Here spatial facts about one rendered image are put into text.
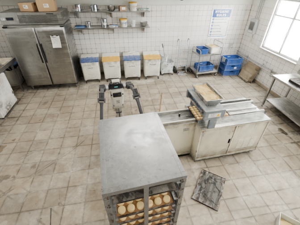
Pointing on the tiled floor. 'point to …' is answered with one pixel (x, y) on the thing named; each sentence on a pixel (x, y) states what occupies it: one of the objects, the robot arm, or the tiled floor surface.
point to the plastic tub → (285, 220)
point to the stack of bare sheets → (209, 189)
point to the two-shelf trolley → (209, 61)
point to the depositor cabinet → (228, 135)
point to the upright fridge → (42, 46)
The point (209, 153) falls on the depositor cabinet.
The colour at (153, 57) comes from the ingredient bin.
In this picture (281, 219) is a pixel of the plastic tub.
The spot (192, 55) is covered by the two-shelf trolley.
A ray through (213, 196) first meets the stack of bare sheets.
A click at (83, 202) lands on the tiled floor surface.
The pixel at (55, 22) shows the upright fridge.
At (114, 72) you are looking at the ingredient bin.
